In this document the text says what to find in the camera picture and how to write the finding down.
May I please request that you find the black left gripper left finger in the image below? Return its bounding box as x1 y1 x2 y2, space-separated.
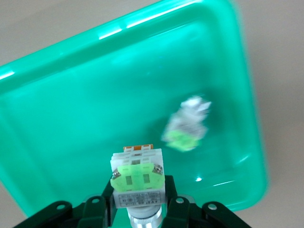
14 182 117 228

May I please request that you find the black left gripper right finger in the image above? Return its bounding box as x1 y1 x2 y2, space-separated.
163 175 250 228

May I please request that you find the green push button switch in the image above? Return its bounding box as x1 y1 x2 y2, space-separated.
161 94 213 153
109 143 165 228

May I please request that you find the green plastic tray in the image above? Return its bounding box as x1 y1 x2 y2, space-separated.
0 0 271 218

